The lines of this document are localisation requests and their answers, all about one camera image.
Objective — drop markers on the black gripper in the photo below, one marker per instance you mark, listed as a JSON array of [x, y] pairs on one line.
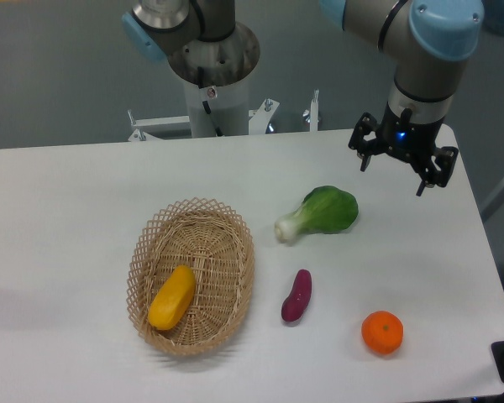
[[405, 141]]

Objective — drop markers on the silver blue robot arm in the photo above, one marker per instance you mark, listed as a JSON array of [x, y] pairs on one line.
[[214, 56]]

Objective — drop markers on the woven wicker basket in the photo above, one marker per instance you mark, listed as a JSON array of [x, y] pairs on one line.
[[213, 240]]

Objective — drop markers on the yellow mango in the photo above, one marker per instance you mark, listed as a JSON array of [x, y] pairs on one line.
[[173, 299]]

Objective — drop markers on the green bok choy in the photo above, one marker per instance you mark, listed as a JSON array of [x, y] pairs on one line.
[[325, 209]]

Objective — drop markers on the orange tangerine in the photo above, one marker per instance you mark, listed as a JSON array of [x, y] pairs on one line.
[[382, 332]]

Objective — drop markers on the purple sweet potato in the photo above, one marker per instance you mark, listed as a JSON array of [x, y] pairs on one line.
[[298, 299]]

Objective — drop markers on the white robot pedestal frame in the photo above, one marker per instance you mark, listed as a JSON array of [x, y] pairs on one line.
[[212, 111]]

